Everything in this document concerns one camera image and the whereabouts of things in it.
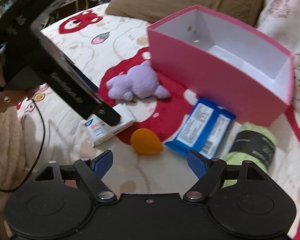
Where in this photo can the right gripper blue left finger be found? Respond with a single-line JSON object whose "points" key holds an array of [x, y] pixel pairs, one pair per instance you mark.
{"points": [[90, 174]]}

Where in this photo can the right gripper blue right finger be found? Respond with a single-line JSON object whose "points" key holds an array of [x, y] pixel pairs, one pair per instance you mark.
{"points": [[208, 172]]}

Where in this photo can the white wet tissue pack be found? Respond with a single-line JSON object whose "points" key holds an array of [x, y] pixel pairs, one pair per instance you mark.
{"points": [[100, 132]]}

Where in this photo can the green yarn ball black label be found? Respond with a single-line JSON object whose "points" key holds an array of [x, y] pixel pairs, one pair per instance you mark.
{"points": [[253, 143]]}

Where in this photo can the orange makeup sponge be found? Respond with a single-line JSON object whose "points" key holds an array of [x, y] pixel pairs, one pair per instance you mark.
{"points": [[144, 141]]}

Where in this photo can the blue wet wipes pack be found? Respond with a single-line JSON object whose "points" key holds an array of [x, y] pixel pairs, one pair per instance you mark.
{"points": [[204, 129]]}

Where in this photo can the beige fluffy sleeve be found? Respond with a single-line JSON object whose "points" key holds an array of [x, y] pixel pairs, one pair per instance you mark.
{"points": [[12, 157]]}

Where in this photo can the purple plush toy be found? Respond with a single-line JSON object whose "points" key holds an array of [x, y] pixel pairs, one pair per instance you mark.
{"points": [[140, 81]]}

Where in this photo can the pink cardboard box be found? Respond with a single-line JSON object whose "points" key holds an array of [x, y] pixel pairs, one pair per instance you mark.
{"points": [[226, 61]]}

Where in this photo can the pink checkered cartoon pillow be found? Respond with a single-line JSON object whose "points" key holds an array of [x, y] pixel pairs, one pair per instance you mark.
{"points": [[280, 19]]}

